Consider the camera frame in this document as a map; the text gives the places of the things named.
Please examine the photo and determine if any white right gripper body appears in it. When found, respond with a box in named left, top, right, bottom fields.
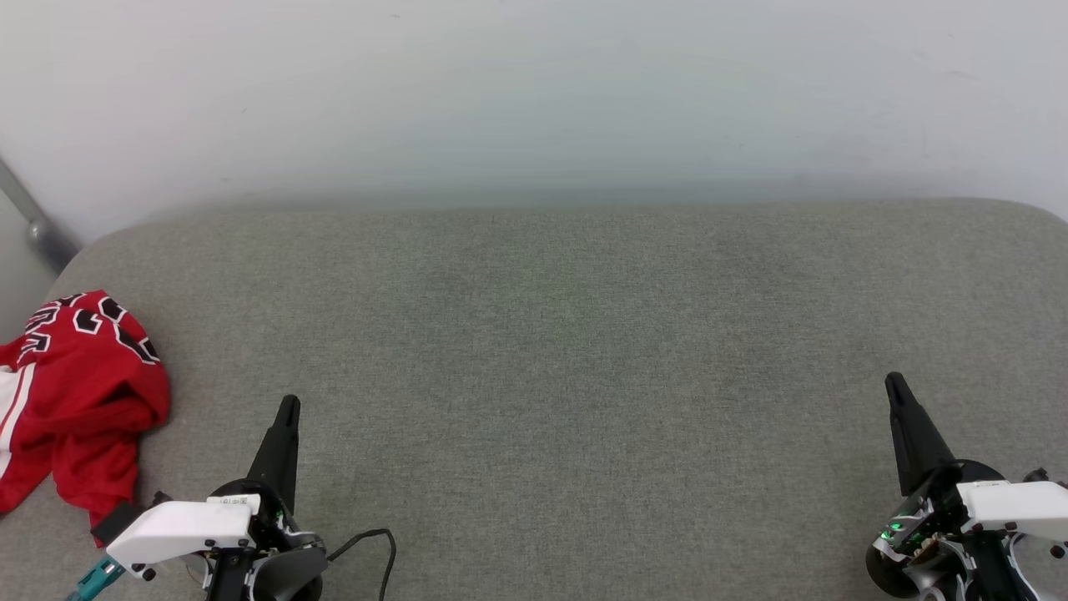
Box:
left=905, top=461, right=1068, bottom=536

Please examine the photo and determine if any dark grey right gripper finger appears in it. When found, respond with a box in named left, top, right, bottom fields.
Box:
left=884, top=372, right=957, bottom=498

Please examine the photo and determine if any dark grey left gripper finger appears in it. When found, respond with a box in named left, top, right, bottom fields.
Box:
left=247, top=395, right=301, bottom=513

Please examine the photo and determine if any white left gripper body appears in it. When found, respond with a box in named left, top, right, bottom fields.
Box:
left=106, top=478, right=303, bottom=573

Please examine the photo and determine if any red sports garment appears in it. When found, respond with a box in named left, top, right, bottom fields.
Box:
left=0, top=290, right=172, bottom=548

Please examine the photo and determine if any grey fabric sofa seat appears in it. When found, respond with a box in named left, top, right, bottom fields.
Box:
left=0, top=198, right=1068, bottom=601

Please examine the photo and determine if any grey metal pole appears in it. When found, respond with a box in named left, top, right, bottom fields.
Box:
left=0, top=159, right=81, bottom=273

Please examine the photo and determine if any thin black cable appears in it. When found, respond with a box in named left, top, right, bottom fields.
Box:
left=325, top=528, right=398, bottom=601

